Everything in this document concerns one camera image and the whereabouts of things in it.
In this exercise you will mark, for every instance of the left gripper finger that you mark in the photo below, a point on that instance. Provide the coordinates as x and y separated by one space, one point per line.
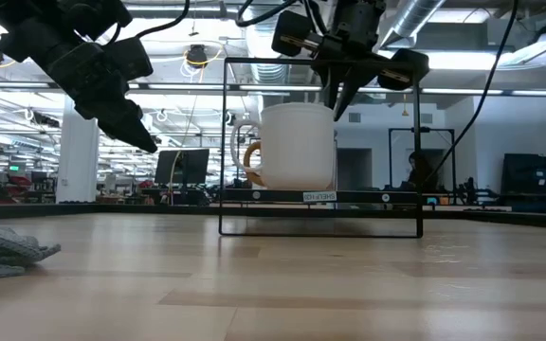
107 113
142 142

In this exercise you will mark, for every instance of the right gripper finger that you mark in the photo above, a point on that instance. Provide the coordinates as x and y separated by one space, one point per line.
351 85
332 83

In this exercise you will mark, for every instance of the white ceramic mug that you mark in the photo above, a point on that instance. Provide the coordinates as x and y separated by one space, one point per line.
296 147

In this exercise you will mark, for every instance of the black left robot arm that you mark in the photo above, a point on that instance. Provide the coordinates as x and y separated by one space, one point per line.
26 14

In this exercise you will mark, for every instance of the dark background monitor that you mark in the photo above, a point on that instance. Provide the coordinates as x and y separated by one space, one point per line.
183 166

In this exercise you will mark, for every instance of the white building column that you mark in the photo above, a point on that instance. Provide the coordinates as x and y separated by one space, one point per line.
78 156

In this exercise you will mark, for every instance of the person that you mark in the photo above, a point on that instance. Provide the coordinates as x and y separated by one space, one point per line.
420 173

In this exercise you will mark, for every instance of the black equipment cabinet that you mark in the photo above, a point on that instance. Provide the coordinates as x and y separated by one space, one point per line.
533 180

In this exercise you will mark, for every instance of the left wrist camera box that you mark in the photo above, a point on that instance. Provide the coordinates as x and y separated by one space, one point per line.
131 59

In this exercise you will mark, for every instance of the silver ventilation duct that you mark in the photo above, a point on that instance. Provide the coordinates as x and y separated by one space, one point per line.
410 19
266 71

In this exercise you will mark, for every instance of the black aluminium table frame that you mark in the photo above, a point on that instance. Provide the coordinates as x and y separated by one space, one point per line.
112 209

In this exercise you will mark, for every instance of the wooden shelf with black frame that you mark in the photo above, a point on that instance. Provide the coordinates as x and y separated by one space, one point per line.
273 195

